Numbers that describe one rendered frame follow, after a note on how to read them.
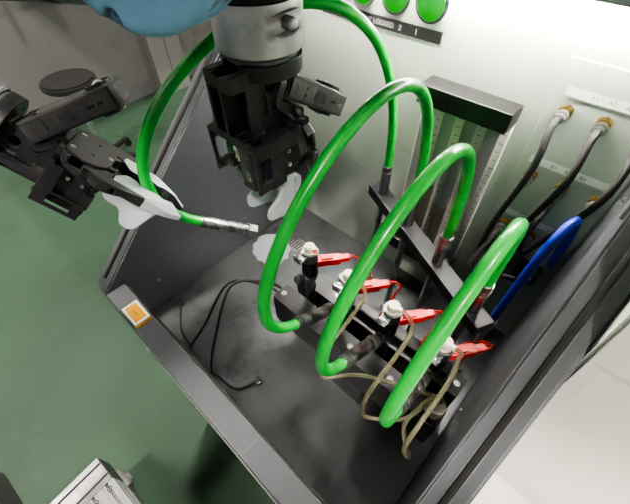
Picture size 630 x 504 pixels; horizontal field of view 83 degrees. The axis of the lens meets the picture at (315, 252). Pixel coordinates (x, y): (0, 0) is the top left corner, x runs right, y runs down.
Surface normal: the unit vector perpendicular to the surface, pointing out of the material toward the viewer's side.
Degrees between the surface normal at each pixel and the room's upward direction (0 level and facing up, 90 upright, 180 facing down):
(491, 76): 90
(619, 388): 76
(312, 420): 0
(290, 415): 0
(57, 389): 0
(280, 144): 90
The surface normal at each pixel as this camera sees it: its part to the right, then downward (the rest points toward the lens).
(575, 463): -0.66, 0.39
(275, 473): 0.00, -0.65
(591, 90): -0.68, 0.56
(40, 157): 0.19, 0.58
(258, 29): 0.13, 0.75
